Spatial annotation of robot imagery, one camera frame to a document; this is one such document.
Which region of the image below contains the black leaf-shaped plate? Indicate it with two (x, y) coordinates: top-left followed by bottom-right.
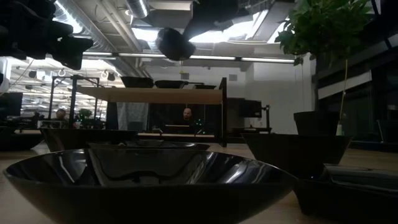
(155, 27), (197, 62)
(2, 147), (298, 224)
(86, 139), (211, 153)
(154, 80), (190, 90)

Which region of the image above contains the wooden shelf with black legs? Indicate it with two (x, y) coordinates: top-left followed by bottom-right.
(70, 74), (228, 147)

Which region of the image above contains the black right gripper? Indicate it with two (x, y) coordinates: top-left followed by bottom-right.
(183, 0), (249, 41)

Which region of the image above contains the person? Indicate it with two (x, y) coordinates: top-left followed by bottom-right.
(49, 108), (75, 130)
(172, 107), (201, 134)

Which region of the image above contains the black computer monitor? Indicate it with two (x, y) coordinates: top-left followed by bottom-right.
(238, 99), (263, 119)

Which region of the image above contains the ceiling light strip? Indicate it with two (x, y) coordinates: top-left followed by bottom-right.
(82, 52), (295, 63)

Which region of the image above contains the green plant in black pot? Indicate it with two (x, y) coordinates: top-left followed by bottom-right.
(275, 0), (374, 138)

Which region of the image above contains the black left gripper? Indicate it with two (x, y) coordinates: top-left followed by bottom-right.
(0, 0), (94, 71)

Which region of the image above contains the black wavy square plate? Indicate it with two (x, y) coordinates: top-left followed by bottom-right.
(39, 128), (140, 153)
(120, 76), (155, 89)
(241, 133), (353, 180)

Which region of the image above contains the silver ventilation duct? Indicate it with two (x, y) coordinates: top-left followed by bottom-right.
(55, 0), (150, 78)

